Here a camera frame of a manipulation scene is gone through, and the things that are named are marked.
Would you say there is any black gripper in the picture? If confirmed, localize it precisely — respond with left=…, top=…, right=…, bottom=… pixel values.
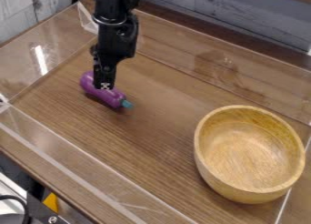
left=89, top=14, right=138, bottom=90

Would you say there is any purple toy eggplant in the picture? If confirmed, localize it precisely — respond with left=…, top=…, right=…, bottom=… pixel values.
left=80, top=71, right=132, bottom=108

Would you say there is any brown wooden bowl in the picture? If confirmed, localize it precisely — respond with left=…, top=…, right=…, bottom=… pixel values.
left=193, top=105, right=305, bottom=204

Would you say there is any yellow triangular part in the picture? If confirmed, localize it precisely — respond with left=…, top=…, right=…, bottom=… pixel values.
left=42, top=193, right=58, bottom=213

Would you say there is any clear acrylic corner bracket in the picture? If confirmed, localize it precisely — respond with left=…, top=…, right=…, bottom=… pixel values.
left=76, top=3, right=98, bottom=35

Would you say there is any clear acrylic tray wall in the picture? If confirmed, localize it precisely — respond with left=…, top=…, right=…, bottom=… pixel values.
left=0, top=6, right=311, bottom=224

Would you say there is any black cable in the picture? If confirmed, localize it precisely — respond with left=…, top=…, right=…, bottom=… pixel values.
left=0, top=194, right=32, bottom=224

